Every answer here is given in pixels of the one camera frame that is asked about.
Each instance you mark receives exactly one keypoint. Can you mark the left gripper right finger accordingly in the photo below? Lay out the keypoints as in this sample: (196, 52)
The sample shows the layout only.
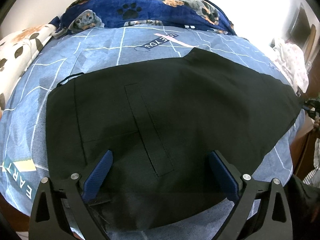
(260, 210)

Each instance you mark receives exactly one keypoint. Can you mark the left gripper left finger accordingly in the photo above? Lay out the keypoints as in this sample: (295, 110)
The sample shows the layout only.
(48, 219)

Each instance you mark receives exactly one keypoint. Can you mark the black pants orange lining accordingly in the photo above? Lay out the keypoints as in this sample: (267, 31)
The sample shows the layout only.
(140, 135)

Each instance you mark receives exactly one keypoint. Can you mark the blue grid bed sheet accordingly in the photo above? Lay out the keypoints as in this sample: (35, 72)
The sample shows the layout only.
(23, 144)

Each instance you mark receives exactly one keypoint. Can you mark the white pink patterned cloth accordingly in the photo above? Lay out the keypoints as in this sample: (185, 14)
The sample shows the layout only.
(289, 59)

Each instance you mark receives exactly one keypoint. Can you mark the white floral pillow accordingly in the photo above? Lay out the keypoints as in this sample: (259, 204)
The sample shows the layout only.
(18, 51)

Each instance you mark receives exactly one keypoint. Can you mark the navy dog print blanket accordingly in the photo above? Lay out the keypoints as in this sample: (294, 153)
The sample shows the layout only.
(198, 14)

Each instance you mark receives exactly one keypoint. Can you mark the dark wooden door frame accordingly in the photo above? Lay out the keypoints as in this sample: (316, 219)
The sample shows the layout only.
(302, 33)

